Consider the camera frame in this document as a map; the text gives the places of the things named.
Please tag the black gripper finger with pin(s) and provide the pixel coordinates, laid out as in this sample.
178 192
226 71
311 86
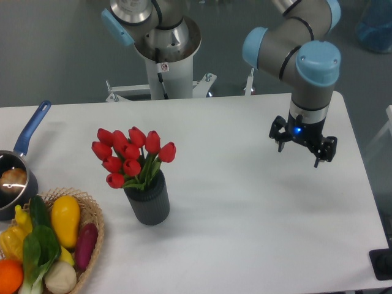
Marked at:
279 133
326 151

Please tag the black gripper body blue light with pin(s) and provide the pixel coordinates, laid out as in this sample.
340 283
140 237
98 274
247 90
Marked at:
306 130

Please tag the red tulip bouquet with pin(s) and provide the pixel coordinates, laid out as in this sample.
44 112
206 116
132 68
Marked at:
132 160

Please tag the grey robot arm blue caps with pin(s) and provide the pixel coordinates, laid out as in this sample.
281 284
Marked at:
294 52

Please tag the dark grey ribbed vase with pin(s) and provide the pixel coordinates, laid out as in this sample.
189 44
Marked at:
151 206

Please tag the black device at table edge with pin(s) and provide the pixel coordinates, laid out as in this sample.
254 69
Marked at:
381 263

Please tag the blue translucent container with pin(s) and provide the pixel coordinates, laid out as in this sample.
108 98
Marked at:
373 30

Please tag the woven wicker basket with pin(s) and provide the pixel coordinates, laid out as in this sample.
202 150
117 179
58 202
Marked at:
90 212

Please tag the purple sweet potato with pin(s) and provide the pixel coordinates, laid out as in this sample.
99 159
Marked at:
85 245

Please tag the yellow mango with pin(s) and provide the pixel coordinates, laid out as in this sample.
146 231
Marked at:
65 219

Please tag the dark green cucumber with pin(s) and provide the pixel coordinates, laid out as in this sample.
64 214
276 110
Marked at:
38 212

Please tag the beige round potato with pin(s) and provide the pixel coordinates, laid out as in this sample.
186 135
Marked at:
61 278

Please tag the green bok choy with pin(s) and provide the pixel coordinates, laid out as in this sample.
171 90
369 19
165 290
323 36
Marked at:
40 250

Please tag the browned bun in saucepan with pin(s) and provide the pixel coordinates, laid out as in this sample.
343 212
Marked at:
13 181

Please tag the small yellow banana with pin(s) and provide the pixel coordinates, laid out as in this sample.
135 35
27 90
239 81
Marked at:
23 219

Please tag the yellow bell pepper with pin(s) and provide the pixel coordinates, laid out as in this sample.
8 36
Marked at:
12 243

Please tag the orange fruit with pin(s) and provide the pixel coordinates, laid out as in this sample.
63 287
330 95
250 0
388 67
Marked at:
11 276

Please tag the white frame at right edge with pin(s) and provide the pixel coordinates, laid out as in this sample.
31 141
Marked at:
380 140

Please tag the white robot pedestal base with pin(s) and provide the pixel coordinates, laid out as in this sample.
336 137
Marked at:
169 62

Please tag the steel saucepan blue handle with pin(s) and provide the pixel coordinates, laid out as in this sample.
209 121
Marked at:
16 159

